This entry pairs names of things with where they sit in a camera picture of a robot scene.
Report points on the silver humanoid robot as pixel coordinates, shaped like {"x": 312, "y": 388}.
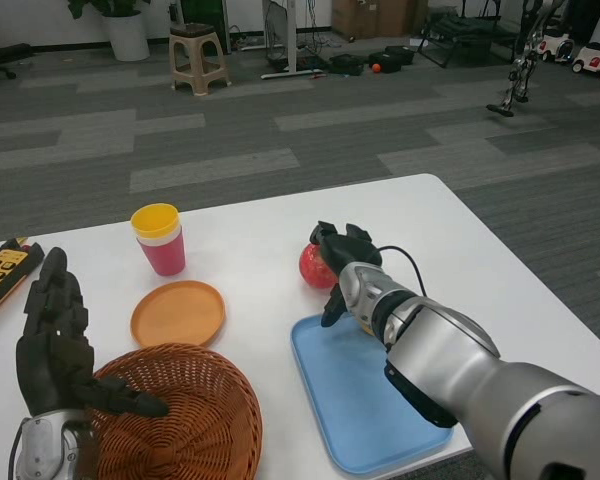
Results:
{"x": 522, "y": 70}

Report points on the white power strip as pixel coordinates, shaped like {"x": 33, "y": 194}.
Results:
{"x": 247, "y": 46}

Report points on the yellow plastic cup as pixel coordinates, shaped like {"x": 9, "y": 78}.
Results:
{"x": 155, "y": 220}

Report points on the beige plastic stool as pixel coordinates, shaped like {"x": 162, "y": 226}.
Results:
{"x": 195, "y": 32}

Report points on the white plastic cup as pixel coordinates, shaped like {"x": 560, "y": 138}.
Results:
{"x": 172, "y": 237}

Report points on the pink plastic cup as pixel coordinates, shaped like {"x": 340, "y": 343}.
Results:
{"x": 162, "y": 257}

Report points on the yellow lemon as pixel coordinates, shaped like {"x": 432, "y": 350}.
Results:
{"x": 366, "y": 329}

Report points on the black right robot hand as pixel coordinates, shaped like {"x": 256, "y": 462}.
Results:
{"x": 352, "y": 250}

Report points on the orange plastic plate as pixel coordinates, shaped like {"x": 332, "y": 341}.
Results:
{"x": 177, "y": 315}

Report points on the white toy car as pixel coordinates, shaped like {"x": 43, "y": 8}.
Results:
{"x": 597, "y": 60}
{"x": 555, "y": 45}

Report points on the yellow black remote controller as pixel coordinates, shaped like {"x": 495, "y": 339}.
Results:
{"x": 5, "y": 270}

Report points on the red apple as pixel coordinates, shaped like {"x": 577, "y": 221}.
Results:
{"x": 315, "y": 267}

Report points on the blue plastic tray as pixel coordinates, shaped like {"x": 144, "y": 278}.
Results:
{"x": 340, "y": 380}

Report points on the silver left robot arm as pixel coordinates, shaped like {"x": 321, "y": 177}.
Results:
{"x": 45, "y": 440}

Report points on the small orange ball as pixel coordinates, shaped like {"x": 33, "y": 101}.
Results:
{"x": 376, "y": 68}

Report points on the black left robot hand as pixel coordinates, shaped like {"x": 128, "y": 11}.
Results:
{"x": 50, "y": 360}

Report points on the black computer tower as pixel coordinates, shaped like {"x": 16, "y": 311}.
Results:
{"x": 205, "y": 10}

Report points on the potted plant white pot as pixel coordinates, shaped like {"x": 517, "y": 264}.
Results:
{"x": 127, "y": 35}

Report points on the large brown cardboard box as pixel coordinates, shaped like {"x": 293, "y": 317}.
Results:
{"x": 395, "y": 17}

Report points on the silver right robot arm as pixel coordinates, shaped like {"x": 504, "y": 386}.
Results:
{"x": 455, "y": 350}

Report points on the taped brown cardboard box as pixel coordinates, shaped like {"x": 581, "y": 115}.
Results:
{"x": 352, "y": 20}

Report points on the black equipment bag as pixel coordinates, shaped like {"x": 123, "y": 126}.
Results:
{"x": 392, "y": 59}
{"x": 346, "y": 65}

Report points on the black folding chair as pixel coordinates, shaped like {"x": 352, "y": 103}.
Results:
{"x": 455, "y": 30}

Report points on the brown wicker basket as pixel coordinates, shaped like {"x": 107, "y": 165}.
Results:
{"x": 195, "y": 430}

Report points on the white standing desk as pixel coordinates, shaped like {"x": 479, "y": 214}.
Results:
{"x": 290, "y": 40}

